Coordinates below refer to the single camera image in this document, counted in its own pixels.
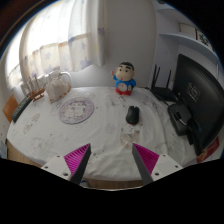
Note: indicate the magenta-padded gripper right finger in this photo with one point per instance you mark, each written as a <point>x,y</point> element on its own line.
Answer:
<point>146,159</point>

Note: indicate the white printed tablecloth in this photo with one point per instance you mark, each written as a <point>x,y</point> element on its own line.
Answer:
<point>106,140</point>

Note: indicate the black computer monitor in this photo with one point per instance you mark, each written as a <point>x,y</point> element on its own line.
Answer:
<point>200,96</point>

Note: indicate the wooden model sailing ship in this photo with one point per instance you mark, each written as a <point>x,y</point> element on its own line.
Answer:
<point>36,91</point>

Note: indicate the black router with antennas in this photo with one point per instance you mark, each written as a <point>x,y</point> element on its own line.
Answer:
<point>163,93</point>

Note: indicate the black computer mouse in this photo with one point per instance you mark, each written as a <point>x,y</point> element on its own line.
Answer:
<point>132,115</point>

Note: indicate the orange brown board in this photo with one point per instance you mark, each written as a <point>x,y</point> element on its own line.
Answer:
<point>9,107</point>

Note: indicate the white wall shelf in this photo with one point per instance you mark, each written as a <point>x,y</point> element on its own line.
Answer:
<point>190,41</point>

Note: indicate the white metal tube rail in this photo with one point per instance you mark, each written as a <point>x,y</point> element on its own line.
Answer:
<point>68,75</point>

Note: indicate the black box device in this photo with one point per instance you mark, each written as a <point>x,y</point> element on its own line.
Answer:
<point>179,118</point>

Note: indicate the large white conch shell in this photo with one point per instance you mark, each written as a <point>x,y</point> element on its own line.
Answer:
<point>57,87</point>

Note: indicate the white star print curtain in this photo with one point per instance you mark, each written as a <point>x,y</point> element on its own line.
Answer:
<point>66,33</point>

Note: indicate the cartoon boy clock figurine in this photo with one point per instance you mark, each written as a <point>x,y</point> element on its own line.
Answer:
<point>125,80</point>

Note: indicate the red booklet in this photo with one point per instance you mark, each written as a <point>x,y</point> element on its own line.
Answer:
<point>209,149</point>

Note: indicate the dark keyboard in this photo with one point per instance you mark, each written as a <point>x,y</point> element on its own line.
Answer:
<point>21,108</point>

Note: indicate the round purple printed mouse pad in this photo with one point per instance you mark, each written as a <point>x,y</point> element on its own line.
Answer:
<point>76,110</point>

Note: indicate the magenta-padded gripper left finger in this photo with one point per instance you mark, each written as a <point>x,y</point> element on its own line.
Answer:
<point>77,159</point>

